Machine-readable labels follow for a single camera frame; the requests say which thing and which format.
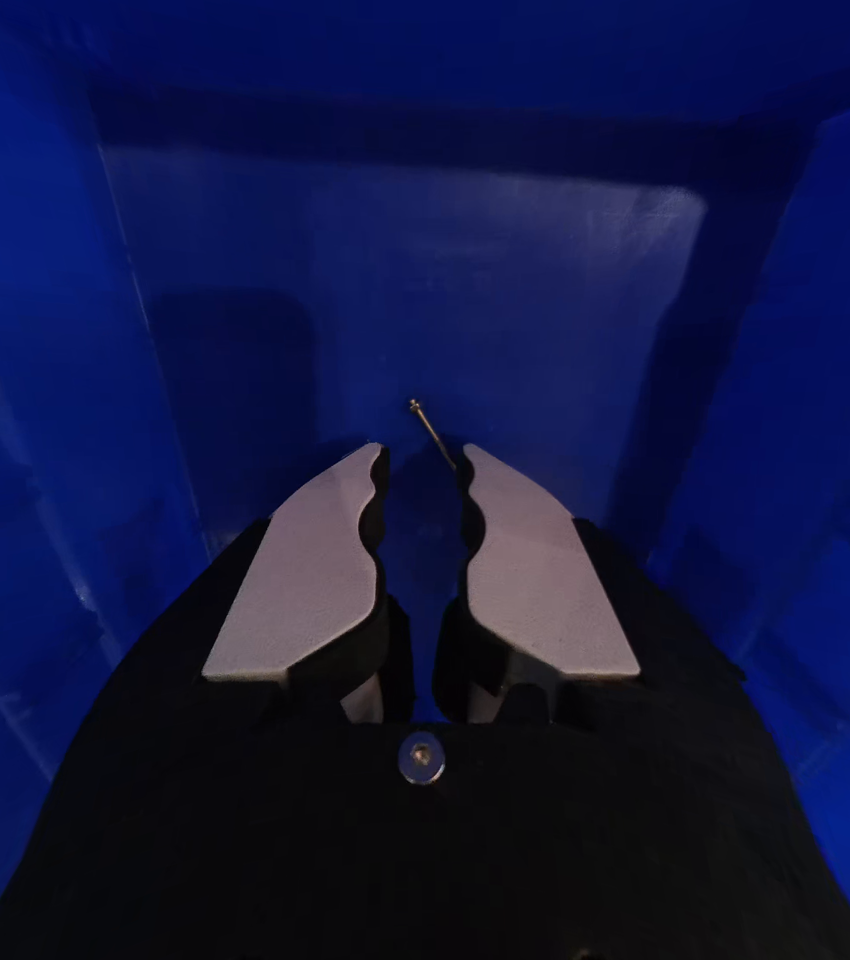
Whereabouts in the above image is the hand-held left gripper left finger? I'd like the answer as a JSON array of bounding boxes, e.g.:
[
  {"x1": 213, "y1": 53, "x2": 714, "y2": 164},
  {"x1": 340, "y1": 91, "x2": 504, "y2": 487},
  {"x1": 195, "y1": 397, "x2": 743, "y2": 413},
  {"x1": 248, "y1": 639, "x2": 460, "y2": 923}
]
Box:
[{"x1": 202, "y1": 442, "x2": 390, "y2": 685}]

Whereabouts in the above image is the blue labelled plastic bin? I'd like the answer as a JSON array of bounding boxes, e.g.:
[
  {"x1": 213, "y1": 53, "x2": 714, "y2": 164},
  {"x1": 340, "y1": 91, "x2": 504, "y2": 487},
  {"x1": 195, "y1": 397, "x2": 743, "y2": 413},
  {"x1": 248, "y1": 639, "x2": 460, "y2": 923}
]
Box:
[{"x1": 0, "y1": 0, "x2": 850, "y2": 948}]

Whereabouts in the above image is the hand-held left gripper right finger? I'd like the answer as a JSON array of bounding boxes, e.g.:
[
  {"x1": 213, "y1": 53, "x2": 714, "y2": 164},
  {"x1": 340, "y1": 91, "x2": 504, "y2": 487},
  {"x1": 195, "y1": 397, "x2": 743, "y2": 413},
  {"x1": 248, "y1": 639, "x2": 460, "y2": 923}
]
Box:
[{"x1": 455, "y1": 442, "x2": 642, "y2": 684}]

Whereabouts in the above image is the long metal bolt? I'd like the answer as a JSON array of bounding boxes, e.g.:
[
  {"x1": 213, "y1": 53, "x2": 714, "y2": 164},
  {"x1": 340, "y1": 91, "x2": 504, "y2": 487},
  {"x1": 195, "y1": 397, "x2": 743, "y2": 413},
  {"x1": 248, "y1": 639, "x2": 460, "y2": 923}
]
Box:
[{"x1": 409, "y1": 399, "x2": 460, "y2": 474}]

